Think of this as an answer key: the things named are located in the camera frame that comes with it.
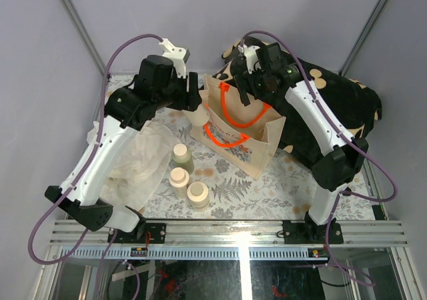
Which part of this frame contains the grey slotted cable duct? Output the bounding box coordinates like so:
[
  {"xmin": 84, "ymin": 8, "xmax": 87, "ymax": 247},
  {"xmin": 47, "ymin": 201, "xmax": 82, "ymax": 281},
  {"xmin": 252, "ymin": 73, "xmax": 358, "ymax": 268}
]
[{"xmin": 72, "ymin": 246, "xmax": 321, "ymax": 261}]

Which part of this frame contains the black plush flower pillow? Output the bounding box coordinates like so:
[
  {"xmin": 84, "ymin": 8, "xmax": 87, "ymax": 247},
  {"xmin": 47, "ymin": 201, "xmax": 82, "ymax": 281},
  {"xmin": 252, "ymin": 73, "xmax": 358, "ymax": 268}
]
[{"xmin": 216, "ymin": 37, "xmax": 382, "ymax": 168}]

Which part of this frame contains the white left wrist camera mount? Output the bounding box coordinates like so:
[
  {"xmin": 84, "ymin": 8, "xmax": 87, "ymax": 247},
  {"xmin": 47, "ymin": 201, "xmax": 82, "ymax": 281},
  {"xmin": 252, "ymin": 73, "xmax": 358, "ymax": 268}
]
[{"xmin": 159, "ymin": 38, "xmax": 190, "ymax": 78}]

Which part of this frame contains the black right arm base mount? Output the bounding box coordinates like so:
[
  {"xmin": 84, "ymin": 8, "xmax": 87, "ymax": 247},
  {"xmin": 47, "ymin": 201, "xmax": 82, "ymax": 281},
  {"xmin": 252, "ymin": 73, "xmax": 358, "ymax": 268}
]
[{"xmin": 282, "ymin": 218, "xmax": 344, "ymax": 245}]

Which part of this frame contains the cream bottle wooden cap front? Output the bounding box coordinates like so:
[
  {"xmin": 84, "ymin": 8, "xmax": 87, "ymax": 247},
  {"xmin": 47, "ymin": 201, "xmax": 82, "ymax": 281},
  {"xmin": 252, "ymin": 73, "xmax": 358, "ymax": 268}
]
[{"xmin": 169, "ymin": 167, "xmax": 189, "ymax": 199}]

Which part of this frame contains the aluminium corner frame post right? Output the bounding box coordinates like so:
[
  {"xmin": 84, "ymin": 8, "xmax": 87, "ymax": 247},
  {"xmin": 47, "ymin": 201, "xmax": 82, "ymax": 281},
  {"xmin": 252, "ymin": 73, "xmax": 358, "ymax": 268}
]
[{"xmin": 338, "ymin": 0, "xmax": 390, "ymax": 76}]

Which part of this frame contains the aluminium corner frame post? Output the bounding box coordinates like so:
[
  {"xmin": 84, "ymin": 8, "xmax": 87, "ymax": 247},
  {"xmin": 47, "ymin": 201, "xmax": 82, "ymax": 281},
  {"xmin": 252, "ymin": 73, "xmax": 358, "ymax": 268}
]
[
  {"xmin": 59, "ymin": 0, "xmax": 106, "ymax": 75},
  {"xmin": 338, "ymin": 0, "xmax": 390, "ymax": 76}
]

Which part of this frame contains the aluminium corner frame post left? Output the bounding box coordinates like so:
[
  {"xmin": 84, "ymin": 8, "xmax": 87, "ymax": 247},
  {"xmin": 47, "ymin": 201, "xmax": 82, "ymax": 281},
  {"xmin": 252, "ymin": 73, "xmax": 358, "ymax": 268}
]
[{"xmin": 59, "ymin": 0, "xmax": 106, "ymax": 75}]

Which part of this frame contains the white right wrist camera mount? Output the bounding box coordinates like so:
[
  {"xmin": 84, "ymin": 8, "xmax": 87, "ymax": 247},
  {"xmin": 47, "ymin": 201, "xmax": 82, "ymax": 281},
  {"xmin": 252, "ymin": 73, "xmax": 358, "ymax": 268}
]
[{"xmin": 238, "ymin": 45, "xmax": 261, "ymax": 74}]

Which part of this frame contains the beige canvas tote bag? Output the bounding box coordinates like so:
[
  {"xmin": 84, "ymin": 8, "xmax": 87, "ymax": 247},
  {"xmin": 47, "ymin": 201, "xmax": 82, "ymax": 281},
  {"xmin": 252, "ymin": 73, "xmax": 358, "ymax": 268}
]
[{"xmin": 190, "ymin": 75, "xmax": 286, "ymax": 180}]

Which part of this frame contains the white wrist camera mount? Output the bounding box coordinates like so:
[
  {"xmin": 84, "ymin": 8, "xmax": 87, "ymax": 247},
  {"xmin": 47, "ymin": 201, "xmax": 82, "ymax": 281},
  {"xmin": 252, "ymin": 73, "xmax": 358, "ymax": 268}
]
[
  {"xmin": 159, "ymin": 38, "xmax": 190, "ymax": 78},
  {"xmin": 238, "ymin": 45, "xmax": 261, "ymax": 74}
]

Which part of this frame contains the floral patterned table cloth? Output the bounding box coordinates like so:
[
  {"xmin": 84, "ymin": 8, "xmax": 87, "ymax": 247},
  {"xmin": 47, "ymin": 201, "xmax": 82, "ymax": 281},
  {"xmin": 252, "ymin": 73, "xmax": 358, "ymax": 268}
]
[{"xmin": 71, "ymin": 75, "xmax": 378, "ymax": 220}]

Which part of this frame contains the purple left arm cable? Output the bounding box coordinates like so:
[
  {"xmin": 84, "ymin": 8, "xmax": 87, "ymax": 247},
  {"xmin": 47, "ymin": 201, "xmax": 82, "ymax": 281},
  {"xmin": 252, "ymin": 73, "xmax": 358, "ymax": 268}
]
[{"xmin": 28, "ymin": 34, "xmax": 166, "ymax": 300}]

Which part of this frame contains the white crumpled cloth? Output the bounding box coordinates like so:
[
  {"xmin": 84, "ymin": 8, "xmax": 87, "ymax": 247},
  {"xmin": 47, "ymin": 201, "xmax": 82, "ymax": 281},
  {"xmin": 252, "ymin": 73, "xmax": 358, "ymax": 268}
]
[{"xmin": 100, "ymin": 121, "xmax": 179, "ymax": 211}]

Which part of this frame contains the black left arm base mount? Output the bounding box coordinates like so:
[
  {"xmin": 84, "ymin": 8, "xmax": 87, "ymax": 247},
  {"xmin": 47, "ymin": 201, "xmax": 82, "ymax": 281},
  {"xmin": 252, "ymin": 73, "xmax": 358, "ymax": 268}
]
[{"xmin": 107, "ymin": 222, "xmax": 167, "ymax": 244}]

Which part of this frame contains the cream bottle wooden cap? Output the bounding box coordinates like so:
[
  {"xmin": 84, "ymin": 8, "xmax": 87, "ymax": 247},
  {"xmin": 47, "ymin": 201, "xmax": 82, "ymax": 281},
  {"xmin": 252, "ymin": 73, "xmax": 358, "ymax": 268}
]
[
  {"xmin": 169, "ymin": 167, "xmax": 189, "ymax": 199},
  {"xmin": 182, "ymin": 104, "xmax": 209, "ymax": 127}
]

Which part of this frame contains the green bottle wooden cap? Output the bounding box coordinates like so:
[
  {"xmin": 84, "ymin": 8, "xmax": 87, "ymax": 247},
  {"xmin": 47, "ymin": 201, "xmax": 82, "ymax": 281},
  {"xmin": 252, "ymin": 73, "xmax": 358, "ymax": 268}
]
[{"xmin": 172, "ymin": 143, "xmax": 194, "ymax": 174}]

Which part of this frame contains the wide cream jar wooden lid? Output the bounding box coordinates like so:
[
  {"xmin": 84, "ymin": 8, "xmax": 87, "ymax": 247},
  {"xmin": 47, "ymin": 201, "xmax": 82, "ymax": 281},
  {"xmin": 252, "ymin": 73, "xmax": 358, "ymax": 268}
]
[{"xmin": 187, "ymin": 181, "xmax": 209, "ymax": 212}]

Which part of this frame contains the aluminium front rail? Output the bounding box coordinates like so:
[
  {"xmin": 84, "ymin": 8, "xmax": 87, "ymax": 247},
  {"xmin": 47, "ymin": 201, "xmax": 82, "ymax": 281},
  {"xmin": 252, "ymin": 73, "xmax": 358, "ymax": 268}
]
[{"xmin": 49, "ymin": 218, "xmax": 410, "ymax": 247}]

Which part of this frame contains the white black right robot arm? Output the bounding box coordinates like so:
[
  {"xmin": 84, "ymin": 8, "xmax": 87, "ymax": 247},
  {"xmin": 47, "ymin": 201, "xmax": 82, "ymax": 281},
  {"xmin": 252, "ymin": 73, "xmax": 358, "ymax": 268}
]
[{"xmin": 234, "ymin": 42, "xmax": 368, "ymax": 244}]

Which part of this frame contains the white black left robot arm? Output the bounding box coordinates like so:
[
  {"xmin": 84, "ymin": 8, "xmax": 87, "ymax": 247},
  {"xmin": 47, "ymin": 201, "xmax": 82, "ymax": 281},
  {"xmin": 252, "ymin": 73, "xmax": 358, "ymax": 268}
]
[{"xmin": 45, "ymin": 53, "xmax": 201, "ymax": 243}]

